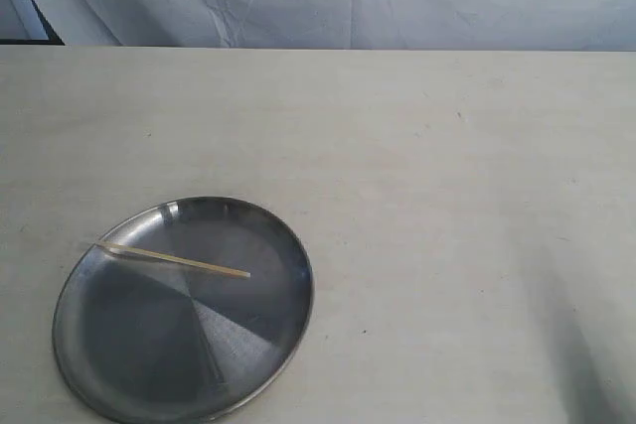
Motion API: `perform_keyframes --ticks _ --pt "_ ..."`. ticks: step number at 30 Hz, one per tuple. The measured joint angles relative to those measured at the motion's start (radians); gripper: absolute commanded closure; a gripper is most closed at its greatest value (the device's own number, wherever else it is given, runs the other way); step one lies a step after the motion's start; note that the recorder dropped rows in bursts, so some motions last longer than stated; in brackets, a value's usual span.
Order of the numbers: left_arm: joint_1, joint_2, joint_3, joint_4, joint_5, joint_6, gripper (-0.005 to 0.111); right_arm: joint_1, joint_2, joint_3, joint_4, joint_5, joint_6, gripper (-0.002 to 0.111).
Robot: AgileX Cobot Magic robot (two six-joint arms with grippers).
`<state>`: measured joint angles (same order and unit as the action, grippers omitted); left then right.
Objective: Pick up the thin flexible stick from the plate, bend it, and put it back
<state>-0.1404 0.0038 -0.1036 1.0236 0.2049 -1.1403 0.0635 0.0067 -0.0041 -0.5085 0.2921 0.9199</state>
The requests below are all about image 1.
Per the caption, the round stainless steel plate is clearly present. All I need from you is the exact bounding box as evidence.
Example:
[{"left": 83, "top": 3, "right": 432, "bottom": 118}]
[{"left": 52, "top": 197, "right": 314, "bottom": 423}]

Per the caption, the black frame behind table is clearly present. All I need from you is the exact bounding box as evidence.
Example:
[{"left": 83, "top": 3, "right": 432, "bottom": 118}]
[{"left": 1, "top": 0, "right": 65, "bottom": 46}]

